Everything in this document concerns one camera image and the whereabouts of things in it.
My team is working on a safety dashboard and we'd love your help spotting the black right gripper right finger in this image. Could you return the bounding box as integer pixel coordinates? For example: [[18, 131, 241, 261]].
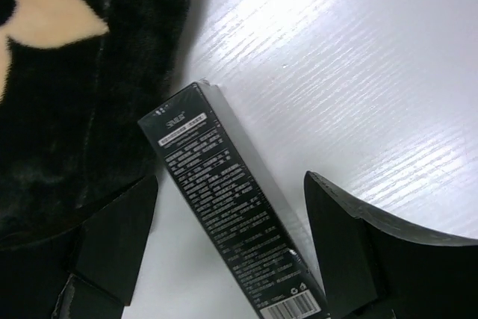
[[304, 171, 477, 318]]

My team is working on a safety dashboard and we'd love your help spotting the black towel with beige flowers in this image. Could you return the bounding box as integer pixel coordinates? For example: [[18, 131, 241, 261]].
[[1, 0, 190, 250]]

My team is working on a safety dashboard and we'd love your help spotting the black box with white text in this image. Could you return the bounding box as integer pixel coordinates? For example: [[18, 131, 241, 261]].
[[139, 82, 329, 318]]

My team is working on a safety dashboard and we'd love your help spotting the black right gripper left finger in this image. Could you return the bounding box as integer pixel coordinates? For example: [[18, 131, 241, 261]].
[[1, 176, 158, 318]]

